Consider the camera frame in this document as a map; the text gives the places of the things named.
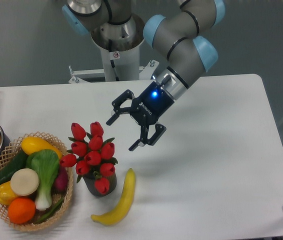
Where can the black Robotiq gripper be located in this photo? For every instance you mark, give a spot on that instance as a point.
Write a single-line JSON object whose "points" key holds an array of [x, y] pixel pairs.
{"points": [[145, 110]]}

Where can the red tulip bouquet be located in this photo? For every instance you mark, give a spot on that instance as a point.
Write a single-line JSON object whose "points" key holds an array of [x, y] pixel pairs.
{"points": [[89, 153]]}

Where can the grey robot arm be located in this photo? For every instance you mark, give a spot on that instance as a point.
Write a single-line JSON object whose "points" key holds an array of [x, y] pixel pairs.
{"points": [[119, 33]]}

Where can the dark grey ribbed vase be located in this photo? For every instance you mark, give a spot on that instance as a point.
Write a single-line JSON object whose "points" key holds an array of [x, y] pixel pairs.
{"points": [[102, 186]]}

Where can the yellow banana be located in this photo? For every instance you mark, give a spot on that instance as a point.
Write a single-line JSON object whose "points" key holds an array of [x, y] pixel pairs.
{"points": [[119, 212]]}

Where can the green bok choy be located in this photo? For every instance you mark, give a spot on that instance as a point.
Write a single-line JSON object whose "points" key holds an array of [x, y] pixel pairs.
{"points": [[46, 164]]}

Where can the purple red onion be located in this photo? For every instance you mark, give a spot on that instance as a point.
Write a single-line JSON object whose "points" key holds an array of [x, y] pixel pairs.
{"points": [[61, 181]]}

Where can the yellow squash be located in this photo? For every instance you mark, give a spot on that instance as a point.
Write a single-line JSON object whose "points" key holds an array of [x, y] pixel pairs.
{"points": [[32, 144]]}

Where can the green bean pod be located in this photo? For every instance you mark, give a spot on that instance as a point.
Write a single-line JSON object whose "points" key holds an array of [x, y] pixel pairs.
{"points": [[51, 212]]}

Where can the green cucumber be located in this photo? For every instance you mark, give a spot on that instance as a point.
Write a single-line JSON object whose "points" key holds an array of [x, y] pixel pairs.
{"points": [[16, 164]]}

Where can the white round radish slice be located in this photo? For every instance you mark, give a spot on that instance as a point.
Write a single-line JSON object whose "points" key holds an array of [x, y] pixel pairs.
{"points": [[24, 182]]}

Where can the woven wicker basket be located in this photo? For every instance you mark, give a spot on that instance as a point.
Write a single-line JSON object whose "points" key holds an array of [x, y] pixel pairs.
{"points": [[7, 155]]}

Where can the orange fruit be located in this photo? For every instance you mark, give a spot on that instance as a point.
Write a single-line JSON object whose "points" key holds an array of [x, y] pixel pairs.
{"points": [[21, 210]]}

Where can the yellow bell pepper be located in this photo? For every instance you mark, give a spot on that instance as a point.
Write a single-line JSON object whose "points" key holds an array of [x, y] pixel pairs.
{"points": [[7, 195]]}

